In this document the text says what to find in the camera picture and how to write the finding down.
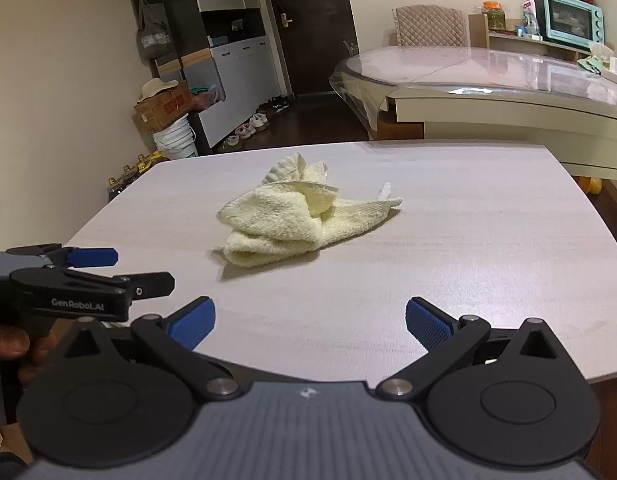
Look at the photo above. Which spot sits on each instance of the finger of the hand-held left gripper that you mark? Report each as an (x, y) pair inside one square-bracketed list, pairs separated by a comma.
[(93, 257), (148, 285)]

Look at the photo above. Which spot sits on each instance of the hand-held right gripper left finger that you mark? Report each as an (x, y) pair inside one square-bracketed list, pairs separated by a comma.
[(193, 322)]

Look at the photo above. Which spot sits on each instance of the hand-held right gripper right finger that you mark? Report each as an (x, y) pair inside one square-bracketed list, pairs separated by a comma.
[(428, 325)]

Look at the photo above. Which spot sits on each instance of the cream terry towel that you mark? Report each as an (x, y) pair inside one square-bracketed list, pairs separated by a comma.
[(278, 220)]

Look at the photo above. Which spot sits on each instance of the person's left hand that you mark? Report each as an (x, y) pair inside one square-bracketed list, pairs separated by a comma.
[(18, 345)]

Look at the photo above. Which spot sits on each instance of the row of yellow-capped bottles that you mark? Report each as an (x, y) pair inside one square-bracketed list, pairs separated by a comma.
[(131, 175)]

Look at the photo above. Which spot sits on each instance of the white plastic bucket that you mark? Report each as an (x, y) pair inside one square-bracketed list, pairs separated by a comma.
[(181, 145)]

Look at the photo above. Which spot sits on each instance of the cardboard box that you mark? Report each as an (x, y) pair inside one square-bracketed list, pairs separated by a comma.
[(163, 112)]

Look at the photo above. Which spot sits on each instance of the straw hat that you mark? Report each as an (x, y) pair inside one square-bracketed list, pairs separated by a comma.
[(156, 89)]

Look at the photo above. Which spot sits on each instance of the pink bag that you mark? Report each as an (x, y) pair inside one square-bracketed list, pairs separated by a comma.
[(206, 97)]

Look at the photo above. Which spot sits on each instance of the yellow round object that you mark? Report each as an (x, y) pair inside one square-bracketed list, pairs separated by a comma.
[(590, 185)]

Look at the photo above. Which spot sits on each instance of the grey hanging bag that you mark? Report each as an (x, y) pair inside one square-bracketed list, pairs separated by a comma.
[(156, 35)]

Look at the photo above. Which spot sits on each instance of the dark and white hall cabinet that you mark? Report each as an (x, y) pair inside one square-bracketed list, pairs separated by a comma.
[(238, 70)]

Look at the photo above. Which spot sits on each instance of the round glass-top dining table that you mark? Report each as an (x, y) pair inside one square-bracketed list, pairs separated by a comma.
[(488, 70)]

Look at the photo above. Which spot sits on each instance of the beige quilted chair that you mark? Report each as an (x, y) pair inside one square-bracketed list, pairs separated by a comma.
[(428, 25)]

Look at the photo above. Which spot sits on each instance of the silver door lock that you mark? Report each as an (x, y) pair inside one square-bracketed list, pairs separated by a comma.
[(286, 16)]

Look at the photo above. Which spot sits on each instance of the wooden sideboard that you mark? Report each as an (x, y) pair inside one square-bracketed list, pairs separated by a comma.
[(538, 42)]

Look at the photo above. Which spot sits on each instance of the dark wooden door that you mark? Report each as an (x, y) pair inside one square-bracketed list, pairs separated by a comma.
[(313, 25)]

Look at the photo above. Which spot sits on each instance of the glass jar with orange lid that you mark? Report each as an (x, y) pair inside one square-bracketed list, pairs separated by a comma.
[(493, 17)]

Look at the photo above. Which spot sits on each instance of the red and white packet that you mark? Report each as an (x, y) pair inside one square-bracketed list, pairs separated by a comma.
[(529, 20)]

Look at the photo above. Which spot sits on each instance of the teal toaster oven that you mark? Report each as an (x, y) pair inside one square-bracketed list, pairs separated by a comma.
[(568, 17)]

